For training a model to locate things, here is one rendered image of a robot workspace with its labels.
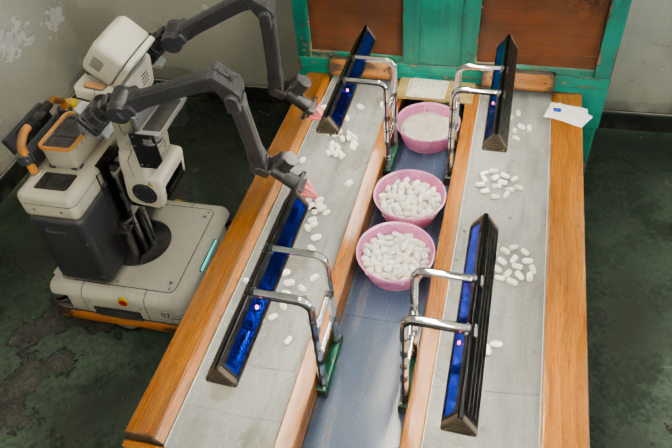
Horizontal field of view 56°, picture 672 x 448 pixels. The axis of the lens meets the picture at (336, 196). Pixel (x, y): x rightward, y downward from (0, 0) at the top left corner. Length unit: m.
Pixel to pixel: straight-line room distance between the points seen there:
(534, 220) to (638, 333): 0.92
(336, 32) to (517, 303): 1.46
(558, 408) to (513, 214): 0.75
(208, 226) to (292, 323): 1.11
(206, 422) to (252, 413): 0.13
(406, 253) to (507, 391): 0.57
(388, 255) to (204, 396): 0.75
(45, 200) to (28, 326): 0.89
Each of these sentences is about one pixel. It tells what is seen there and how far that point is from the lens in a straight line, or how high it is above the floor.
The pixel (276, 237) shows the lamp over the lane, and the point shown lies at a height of 1.11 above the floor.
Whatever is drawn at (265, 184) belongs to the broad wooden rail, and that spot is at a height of 0.76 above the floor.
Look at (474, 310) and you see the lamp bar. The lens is 1.60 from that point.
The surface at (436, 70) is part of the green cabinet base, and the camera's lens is 2.90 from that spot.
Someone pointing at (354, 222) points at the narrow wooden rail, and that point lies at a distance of 2.26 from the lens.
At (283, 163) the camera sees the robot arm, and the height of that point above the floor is 0.94.
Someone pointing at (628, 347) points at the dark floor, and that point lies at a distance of 3.01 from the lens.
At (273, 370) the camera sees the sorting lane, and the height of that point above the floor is 0.74.
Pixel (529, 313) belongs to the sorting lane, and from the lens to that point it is 2.08.
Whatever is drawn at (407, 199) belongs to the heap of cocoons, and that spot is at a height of 0.74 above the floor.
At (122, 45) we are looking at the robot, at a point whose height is 1.35.
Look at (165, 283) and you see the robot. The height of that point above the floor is 0.28.
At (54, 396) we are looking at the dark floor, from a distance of 3.08.
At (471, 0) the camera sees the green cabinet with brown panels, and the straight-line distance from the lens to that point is 2.72.
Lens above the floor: 2.40
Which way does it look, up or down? 44 degrees down
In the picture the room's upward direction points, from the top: 6 degrees counter-clockwise
